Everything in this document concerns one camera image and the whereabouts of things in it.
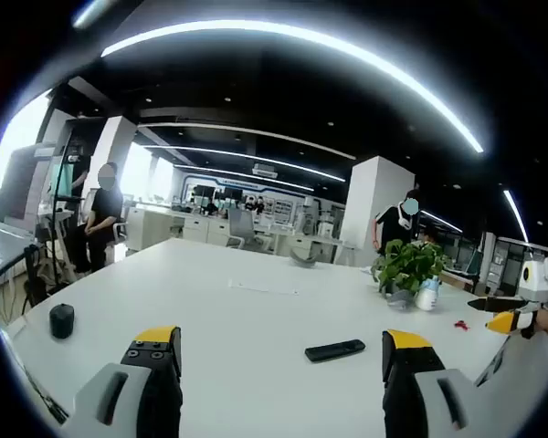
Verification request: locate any white ceiling air conditioner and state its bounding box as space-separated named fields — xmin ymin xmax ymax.
xmin=250 ymin=162 xmax=279 ymax=179

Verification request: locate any long ceiling light strip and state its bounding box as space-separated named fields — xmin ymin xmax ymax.
xmin=100 ymin=20 xmax=485 ymax=154

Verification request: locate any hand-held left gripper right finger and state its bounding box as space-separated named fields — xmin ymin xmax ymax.
xmin=382 ymin=328 xmax=501 ymax=438

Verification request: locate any white office desk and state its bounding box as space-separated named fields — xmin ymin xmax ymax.
xmin=126 ymin=204 xmax=211 ymax=255

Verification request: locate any white spray bottle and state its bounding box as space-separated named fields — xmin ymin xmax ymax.
xmin=414 ymin=273 xmax=442 ymax=312

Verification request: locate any black remote control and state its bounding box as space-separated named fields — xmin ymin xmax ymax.
xmin=304 ymin=339 xmax=366 ymax=363

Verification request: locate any black cylinder speaker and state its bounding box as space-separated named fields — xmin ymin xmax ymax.
xmin=48 ymin=303 xmax=76 ymax=339

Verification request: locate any green potted plant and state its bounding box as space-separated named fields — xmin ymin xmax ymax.
xmin=372 ymin=239 xmax=448 ymax=296

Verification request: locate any grey plant pot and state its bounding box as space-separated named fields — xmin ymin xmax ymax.
xmin=385 ymin=289 xmax=416 ymax=310

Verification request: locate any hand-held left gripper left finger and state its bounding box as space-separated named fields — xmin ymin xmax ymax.
xmin=58 ymin=325 xmax=184 ymax=438

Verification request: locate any black chair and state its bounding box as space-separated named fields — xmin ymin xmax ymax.
xmin=22 ymin=244 xmax=56 ymax=316

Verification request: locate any grey computer monitor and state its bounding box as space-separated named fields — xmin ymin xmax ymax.
xmin=0 ymin=144 xmax=57 ymax=225

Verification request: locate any black tripod stand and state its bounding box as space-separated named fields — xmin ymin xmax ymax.
xmin=40 ymin=136 xmax=86 ymax=293

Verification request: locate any white neck-worn device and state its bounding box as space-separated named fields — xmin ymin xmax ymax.
xmin=395 ymin=204 xmax=415 ymax=229

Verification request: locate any white desk cable cover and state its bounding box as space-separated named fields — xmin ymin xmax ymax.
xmin=227 ymin=276 xmax=300 ymax=296

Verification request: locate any grey mesh office chair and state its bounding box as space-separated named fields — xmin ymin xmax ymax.
xmin=226 ymin=207 xmax=257 ymax=250

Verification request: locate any grey curved object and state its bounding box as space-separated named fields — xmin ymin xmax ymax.
xmin=290 ymin=245 xmax=321 ymax=268

